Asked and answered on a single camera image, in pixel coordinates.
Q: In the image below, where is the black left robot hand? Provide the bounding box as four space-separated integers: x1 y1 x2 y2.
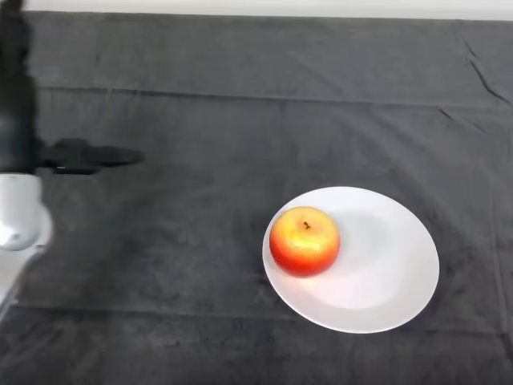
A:
0 0 145 176

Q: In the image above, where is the red yellow apple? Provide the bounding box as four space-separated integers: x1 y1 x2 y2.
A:
269 205 341 278

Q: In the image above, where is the white round plate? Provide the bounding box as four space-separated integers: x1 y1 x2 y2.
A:
261 185 441 334

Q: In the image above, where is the black table cloth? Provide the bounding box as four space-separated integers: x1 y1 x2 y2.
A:
0 10 513 385

